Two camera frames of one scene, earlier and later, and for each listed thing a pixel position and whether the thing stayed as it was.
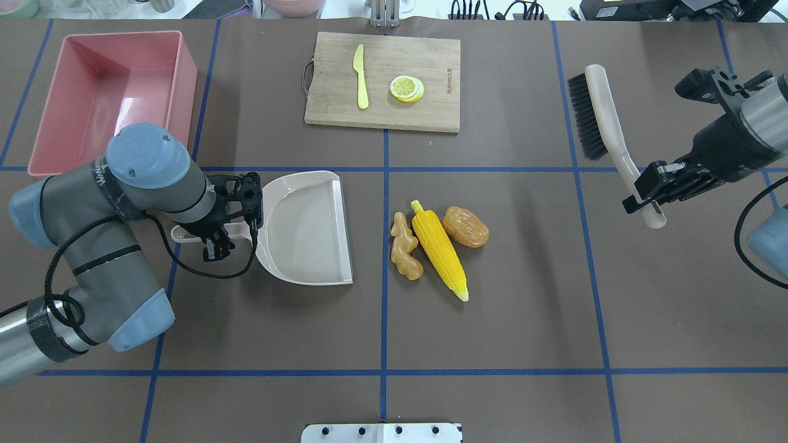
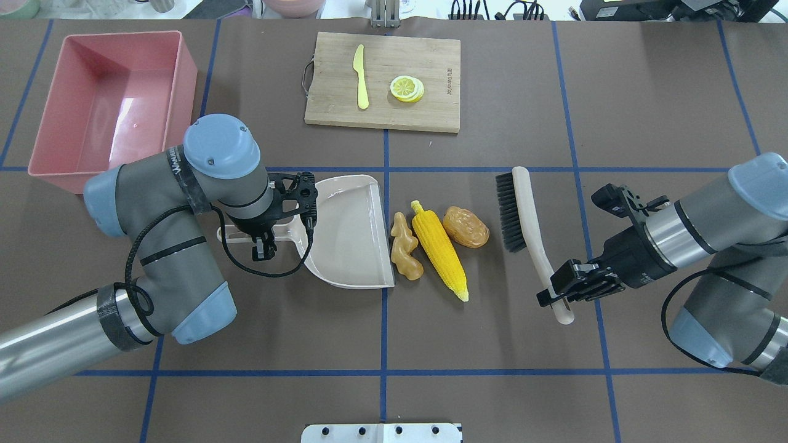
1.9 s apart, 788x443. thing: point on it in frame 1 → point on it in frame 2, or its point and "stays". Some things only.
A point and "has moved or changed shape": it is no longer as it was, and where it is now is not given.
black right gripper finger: x=684 y=179 → x=575 y=280
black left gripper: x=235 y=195 → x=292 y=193
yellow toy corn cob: x=438 y=242 stays
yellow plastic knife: x=358 y=64 stays
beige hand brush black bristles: x=599 y=131 → x=519 y=231
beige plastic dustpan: x=302 y=236 has moved or changed shape
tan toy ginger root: x=403 y=245 stays
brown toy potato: x=465 y=227 stays
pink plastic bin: x=104 y=82 stays
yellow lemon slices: x=407 y=88 stays
